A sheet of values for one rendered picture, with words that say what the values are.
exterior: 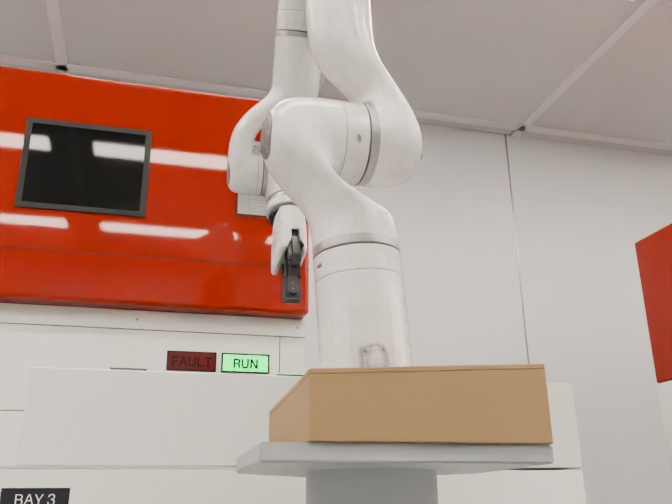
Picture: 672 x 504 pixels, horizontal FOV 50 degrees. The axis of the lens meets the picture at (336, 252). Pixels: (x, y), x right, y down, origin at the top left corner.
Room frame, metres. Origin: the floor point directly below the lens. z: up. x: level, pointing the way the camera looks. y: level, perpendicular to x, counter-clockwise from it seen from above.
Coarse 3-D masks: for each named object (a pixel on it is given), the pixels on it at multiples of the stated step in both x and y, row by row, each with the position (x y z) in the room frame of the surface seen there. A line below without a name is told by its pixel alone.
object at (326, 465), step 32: (256, 448) 0.76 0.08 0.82; (288, 448) 0.74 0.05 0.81; (320, 448) 0.75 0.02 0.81; (352, 448) 0.76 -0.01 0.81; (384, 448) 0.77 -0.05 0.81; (416, 448) 0.78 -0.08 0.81; (448, 448) 0.78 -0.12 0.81; (480, 448) 0.79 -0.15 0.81; (512, 448) 0.80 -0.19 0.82; (544, 448) 0.81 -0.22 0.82; (320, 480) 0.88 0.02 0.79; (352, 480) 0.85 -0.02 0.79; (384, 480) 0.85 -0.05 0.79; (416, 480) 0.87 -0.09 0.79
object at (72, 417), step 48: (48, 384) 1.06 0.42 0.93; (96, 384) 1.08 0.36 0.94; (144, 384) 1.10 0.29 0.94; (192, 384) 1.12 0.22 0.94; (240, 384) 1.14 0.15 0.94; (288, 384) 1.16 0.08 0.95; (48, 432) 1.07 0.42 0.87; (96, 432) 1.08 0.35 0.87; (144, 432) 1.10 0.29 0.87; (192, 432) 1.12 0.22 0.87; (240, 432) 1.14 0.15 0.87
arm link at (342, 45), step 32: (320, 0) 0.89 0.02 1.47; (352, 0) 0.88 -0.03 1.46; (320, 32) 0.89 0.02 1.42; (352, 32) 0.88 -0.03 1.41; (320, 64) 0.93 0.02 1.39; (352, 64) 0.90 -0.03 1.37; (352, 96) 0.95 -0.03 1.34; (384, 96) 0.90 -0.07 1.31; (384, 128) 0.89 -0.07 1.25; (416, 128) 0.92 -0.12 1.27; (384, 160) 0.91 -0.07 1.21; (416, 160) 0.93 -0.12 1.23
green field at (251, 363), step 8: (224, 360) 1.75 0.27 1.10; (232, 360) 1.76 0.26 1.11; (240, 360) 1.76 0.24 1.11; (248, 360) 1.77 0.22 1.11; (256, 360) 1.77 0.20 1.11; (264, 360) 1.78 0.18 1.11; (224, 368) 1.75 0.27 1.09; (232, 368) 1.76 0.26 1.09; (240, 368) 1.76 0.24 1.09; (248, 368) 1.77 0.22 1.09; (256, 368) 1.77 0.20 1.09; (264, 368) 1.78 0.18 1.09
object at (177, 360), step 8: (176, 352) 1.72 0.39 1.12; (168, 360) 1.72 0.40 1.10; (176, 360) 1.72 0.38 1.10; (184, 360) 1.73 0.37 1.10; (192, 360) 1.73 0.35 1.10; (200, 360) 1.74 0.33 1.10; (208, 360) 1.74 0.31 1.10; (168, 368) 1.72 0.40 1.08; (176, 368) 1.72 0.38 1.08; (184, 368) 1.73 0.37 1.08; (192, 368) 1.73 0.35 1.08; (200, 368) 1.74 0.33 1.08; (208, 368) 1.74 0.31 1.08
